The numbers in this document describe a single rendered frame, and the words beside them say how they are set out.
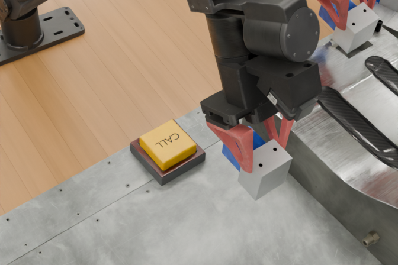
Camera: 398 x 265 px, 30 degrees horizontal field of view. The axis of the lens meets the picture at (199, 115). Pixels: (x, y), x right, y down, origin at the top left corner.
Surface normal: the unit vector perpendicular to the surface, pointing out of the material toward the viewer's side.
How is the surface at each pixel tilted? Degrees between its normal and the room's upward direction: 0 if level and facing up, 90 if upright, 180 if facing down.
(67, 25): 0
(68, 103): 0
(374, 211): 90
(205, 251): 0
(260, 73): 89
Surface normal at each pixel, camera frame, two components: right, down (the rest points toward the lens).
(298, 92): 0.58, 0.26
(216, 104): -0.22, -0.86
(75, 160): 0.05, -0.65
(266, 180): 0.61, 0.65
